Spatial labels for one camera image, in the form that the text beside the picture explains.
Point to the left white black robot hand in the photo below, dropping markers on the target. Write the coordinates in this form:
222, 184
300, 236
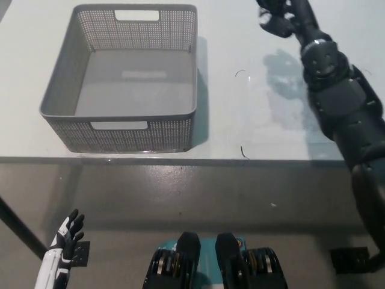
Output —
57, 256

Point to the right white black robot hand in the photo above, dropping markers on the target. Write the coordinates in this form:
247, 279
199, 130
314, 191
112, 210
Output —
275, 7

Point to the black perforated foot plate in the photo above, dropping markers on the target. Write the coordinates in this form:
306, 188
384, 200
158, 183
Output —
81, 253
349, 260

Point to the black table leg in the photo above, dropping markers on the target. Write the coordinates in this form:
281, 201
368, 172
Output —
21, 227

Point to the transparent plastic sheet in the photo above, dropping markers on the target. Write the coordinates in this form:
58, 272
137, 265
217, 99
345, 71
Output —
258, 120

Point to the black teal robot torso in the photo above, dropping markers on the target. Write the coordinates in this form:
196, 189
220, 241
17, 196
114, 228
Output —
192, 259

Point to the grey perforated plastic basket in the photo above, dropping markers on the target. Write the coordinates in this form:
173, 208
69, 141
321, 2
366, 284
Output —
135, 90

